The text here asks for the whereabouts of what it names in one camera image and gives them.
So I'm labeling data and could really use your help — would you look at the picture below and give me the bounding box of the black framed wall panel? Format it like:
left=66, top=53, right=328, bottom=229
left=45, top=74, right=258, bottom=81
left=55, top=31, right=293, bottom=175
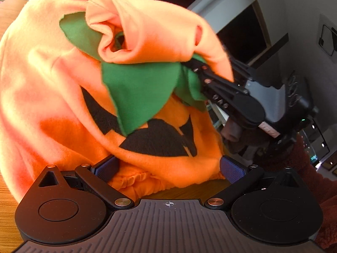
left=318, top=24, right=337, bottom=56

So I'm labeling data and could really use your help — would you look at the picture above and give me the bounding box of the person's right forearm, brown sleeve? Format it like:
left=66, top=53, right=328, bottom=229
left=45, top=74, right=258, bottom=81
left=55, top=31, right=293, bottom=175
left=249, top=131, right=337, bottom=249

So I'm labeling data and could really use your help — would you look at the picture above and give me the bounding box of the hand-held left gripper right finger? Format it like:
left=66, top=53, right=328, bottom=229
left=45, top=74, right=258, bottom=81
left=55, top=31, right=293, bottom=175
left=207, top=155, right=302, bottom=208

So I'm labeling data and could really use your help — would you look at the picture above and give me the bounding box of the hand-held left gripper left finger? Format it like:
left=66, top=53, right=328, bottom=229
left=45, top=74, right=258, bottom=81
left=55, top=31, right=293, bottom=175
left=38, top=155, right=134, bottom=208

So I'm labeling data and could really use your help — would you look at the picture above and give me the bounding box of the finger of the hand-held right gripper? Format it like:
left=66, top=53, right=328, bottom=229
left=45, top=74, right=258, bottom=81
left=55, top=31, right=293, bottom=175
left=229, top=57, right=280, bottom=90
left=182, top=59, right=250, bottom=109

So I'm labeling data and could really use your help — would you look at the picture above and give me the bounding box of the dark framed window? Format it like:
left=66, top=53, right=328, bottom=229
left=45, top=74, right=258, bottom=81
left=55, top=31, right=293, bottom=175
left=190, top=0, right=289, bottom=67

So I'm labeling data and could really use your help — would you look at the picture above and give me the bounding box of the orange pumpkin costume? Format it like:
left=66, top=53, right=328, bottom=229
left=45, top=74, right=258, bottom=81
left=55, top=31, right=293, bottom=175
left=0, top=0, right=235, bottom=202

